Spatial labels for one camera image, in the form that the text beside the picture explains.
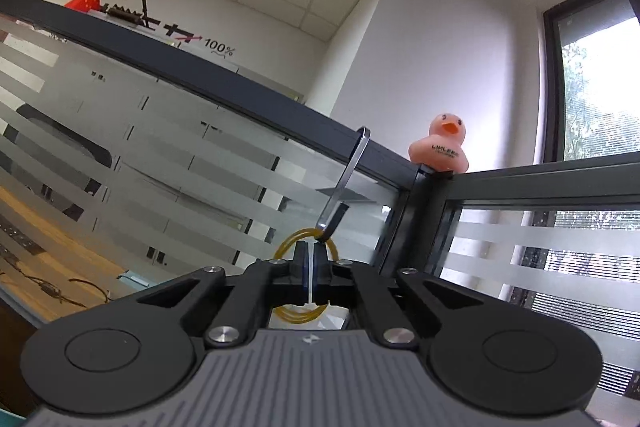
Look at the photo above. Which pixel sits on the pink rubber duck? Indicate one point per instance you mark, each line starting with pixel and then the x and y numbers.
pixel 440 147

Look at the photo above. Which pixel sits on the teal notebooks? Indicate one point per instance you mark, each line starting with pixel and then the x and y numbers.
pixel 135 277

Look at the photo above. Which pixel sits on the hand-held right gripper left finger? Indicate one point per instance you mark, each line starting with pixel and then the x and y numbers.
pixel 300 277

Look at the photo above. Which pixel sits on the metal partition hook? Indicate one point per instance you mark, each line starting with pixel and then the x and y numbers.
pixel 350 167

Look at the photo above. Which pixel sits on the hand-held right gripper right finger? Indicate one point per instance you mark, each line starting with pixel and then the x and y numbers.
pixel 321 277

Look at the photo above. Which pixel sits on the yellow rubber band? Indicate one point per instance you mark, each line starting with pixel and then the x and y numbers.
pixel 295 317

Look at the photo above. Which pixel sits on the curved striped glass desk partition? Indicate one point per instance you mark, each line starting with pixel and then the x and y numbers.
pixel 500 237

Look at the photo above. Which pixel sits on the window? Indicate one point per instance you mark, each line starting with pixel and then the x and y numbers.
pixel 590 82

